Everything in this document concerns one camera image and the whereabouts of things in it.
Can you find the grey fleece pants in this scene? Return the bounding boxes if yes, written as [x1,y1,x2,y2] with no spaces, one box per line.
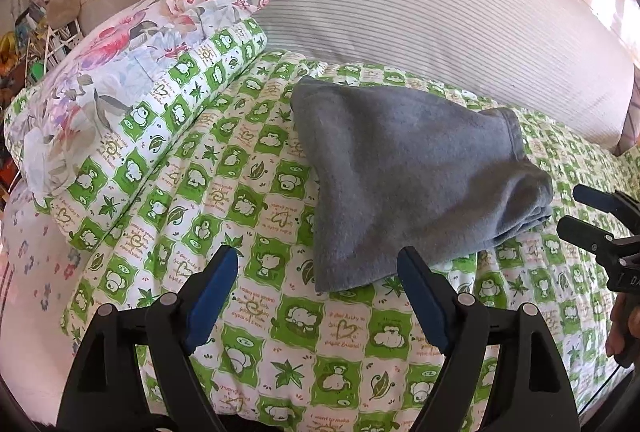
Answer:
[291,78,553,292]

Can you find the right hand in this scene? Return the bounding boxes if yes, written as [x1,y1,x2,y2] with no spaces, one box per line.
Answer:
[605,293,640,357]

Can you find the pink flowered bed sheet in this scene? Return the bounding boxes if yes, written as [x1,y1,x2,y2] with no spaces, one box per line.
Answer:
[1,182,84,423]

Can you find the floral pillow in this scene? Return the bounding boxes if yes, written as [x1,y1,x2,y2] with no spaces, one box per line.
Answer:
[3,0,270,198]

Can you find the green white patterned quilt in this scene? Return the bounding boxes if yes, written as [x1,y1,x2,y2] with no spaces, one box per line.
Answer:
[26,18,639,431]

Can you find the cluttered side table items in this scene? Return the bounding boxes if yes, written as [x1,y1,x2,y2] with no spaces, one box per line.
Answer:
[0,0,84,114]

